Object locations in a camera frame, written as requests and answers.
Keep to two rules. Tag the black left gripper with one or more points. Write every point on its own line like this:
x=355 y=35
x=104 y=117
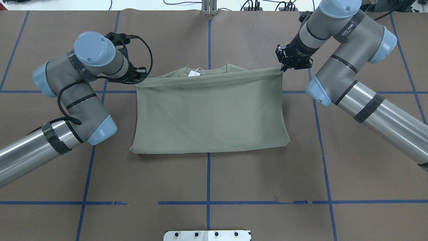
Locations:
x=130 y=75

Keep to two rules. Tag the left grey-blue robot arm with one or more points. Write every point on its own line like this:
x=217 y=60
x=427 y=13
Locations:
x=67 y=79

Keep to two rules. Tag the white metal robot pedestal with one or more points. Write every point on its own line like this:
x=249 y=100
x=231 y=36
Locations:
x=208 y=235

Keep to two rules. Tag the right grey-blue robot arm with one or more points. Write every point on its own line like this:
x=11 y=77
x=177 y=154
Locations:
x=362 y=40

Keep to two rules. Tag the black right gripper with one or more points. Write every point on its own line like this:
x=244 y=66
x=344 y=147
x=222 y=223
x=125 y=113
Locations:
x=300 y=49

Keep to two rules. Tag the olive green long-sleeve shirt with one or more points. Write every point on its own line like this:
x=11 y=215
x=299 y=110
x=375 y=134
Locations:
x=229 y=109

